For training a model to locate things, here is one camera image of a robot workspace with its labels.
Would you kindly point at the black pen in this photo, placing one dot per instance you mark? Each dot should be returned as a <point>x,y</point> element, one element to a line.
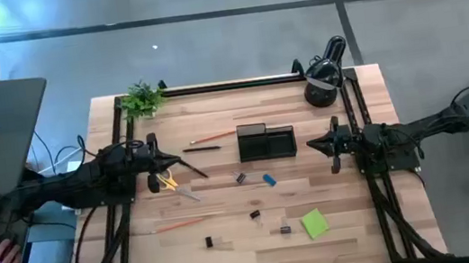
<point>194,168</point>
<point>201,148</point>

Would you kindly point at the black binder clip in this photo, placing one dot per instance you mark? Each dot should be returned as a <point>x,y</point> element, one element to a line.
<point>285,229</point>
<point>208,242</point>
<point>241,178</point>
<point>255,214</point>

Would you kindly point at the dark grey side desk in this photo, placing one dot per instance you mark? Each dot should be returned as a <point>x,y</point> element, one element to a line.
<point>8,134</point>

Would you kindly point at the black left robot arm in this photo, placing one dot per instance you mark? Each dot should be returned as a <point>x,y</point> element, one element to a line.
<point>99,172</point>

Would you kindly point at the black desk lamp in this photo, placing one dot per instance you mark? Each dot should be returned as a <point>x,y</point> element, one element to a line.
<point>322,74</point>

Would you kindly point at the green potted plant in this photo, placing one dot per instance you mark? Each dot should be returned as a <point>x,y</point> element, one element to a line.
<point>142,100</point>

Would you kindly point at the green sticky note pad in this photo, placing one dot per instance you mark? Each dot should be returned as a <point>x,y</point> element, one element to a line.
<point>315,224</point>

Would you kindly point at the black mesh desk organizer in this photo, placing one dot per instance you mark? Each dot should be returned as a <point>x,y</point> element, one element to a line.
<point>263,143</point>

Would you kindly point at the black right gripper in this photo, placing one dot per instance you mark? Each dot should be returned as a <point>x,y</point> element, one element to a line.
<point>345,142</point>

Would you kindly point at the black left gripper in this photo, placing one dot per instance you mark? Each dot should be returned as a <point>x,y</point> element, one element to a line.
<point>153,162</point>

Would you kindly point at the orange pencil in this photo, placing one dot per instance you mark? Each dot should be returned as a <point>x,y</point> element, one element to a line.
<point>179,225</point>
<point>212,137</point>

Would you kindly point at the blue eraser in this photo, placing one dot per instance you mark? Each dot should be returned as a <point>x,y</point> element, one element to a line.
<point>269,180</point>

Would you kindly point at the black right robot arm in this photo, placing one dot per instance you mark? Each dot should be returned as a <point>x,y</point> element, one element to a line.
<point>398,135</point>

